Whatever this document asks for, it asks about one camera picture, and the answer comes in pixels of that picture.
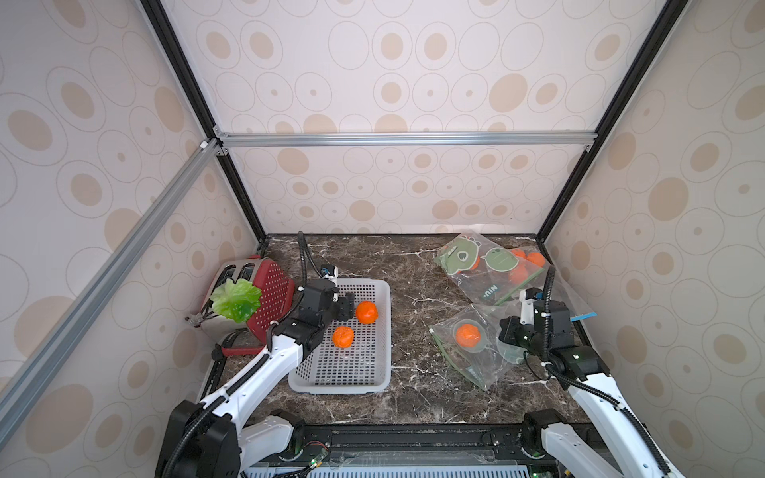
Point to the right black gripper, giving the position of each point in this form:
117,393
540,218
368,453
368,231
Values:
511,332

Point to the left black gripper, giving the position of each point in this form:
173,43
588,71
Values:
348,306

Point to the orange toy mandarin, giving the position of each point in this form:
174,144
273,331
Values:
343,337
367,313
468,336

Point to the green-seal clear zip-top bag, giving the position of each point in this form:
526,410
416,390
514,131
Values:
478,266

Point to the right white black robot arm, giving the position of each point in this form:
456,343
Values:
582,373

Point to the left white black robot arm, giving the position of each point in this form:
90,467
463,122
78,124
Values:
251,388

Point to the blue-seal clear zip-top bag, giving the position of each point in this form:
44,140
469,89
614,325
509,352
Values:
562,291

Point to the white perforated plastic basket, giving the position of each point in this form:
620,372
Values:
366,366

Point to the green toy lettuce leaf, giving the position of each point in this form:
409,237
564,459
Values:
237,300

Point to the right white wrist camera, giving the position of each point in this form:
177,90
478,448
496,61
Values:
527,299

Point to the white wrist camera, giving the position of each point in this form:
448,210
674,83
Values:
527,299
329,272

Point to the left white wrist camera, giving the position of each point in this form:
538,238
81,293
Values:
329,272

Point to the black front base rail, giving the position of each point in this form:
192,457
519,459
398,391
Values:
398,450

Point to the silver aluminium back rail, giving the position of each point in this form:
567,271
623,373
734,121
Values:
227,141

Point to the silver aluminium rail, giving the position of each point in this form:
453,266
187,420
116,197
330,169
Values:
41,368
227,141

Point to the silver aluminium left rail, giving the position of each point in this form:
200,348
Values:
41,368

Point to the black left corner post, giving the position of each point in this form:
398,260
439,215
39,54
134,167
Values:
171,46

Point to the black corner post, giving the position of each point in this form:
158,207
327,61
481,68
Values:
648,52
171,46

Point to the black right corner post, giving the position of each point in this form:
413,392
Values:
648,52

